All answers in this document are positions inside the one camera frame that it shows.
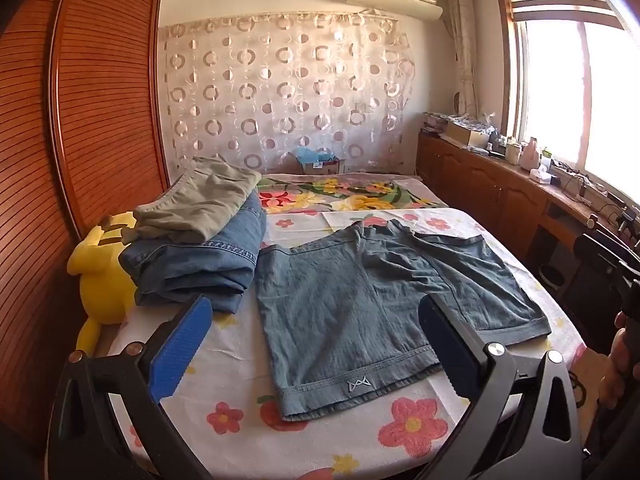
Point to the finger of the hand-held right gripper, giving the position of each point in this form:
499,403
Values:
600,250

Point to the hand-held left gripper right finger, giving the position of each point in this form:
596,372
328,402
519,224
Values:
450,352

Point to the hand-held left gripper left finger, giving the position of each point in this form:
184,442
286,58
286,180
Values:
179,347

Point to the teal denim short pants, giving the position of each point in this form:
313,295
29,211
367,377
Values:
340,310

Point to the folded olive green pants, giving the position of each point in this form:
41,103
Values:
210,195

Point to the person's right hand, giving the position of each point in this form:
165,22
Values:
620,355

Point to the folded blue jeans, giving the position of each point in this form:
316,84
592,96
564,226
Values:
210,267

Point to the white tissue box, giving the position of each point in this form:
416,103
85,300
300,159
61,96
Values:
540,177

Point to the yellow plush toy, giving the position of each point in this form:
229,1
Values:
105,275

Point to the pink bottle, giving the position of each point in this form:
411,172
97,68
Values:
530,156

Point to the white jar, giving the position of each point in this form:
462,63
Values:
513,152

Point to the long wooden cabinet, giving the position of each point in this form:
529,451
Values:
480,185

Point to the wooden framed window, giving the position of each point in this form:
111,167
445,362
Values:
565,85

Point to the flat cardboard box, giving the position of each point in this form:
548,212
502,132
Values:
467,132

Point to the colourful floral blanket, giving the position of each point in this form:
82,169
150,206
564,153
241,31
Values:
350,192

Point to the cardboard box with blue contents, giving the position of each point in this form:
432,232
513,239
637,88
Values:
320,162

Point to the pale patterned window curtain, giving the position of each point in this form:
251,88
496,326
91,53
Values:
462,45

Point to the sheer circle-patterned curtain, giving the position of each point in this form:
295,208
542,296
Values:
280,95

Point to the wooden slatted wardrobe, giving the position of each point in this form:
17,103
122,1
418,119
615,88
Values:
100,85

